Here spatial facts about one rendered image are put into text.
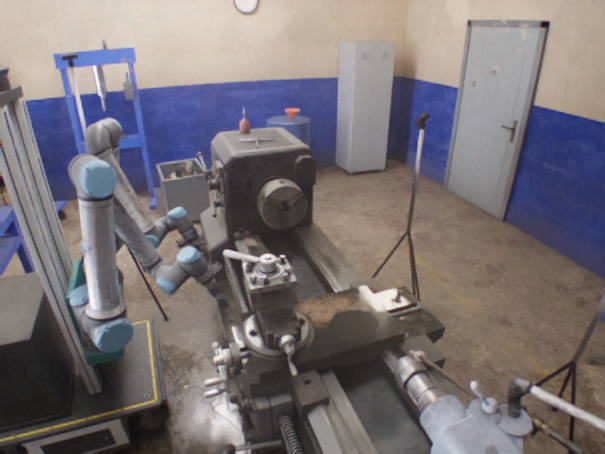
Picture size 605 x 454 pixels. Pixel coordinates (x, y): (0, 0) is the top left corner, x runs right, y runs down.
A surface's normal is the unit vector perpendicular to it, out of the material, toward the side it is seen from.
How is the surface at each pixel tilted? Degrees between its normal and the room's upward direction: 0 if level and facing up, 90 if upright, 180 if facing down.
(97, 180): 82
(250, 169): 90
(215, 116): 90
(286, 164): 90
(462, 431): 0
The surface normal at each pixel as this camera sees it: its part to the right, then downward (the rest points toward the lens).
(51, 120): 0.34, 0.43
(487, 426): 0.00, -0.88
